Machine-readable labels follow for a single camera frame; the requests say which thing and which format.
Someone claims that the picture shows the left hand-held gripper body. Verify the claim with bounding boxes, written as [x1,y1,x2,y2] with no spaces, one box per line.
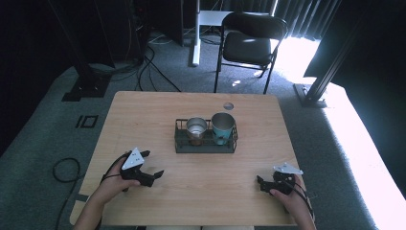
[120,147,157,188]

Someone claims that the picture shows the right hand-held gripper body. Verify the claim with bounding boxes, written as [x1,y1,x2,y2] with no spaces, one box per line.
[269,162,305,196]

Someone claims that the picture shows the black wire basket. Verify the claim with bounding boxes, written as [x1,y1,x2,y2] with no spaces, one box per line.
[173,118,239,154]

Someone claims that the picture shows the short brown metal cup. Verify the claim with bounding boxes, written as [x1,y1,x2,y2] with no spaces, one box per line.
[186,117,209,147]

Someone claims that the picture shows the tall teal metal cup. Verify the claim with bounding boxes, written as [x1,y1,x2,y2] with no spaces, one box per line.
[211,111,237,147]

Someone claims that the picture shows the person's right hand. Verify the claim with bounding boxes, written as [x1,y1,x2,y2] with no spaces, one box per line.
[269,175,311,217]

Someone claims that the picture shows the person's left hand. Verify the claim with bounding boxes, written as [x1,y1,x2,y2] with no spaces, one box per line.
[94,156,142,207]

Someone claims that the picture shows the black metal stand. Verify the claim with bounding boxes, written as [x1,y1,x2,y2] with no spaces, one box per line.
[292,0,374,109]
[47,0,113,103]

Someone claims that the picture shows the black folding chair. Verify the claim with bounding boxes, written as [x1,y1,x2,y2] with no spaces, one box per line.
[214,11,289,95]

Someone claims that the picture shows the dark curtain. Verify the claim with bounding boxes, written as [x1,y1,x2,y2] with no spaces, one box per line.
[223,0,343,41]

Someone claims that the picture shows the right hand-held gripper cable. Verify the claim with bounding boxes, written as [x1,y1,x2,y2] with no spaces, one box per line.
[281,176,315,221]

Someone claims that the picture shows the hand-held gripper cable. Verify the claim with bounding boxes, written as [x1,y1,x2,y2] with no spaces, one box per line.
[281,176,315,221]
[56,151,132,230]

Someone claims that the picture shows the left hand-held gripper cable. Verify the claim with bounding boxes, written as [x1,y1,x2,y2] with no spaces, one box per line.
[56,151,132,230]

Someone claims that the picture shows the black looped floor cable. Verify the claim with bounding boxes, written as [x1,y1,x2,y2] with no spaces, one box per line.
[52,157,81,184]

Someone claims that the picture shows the black floor cables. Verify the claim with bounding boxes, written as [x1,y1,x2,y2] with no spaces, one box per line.
[89,32,183,94]

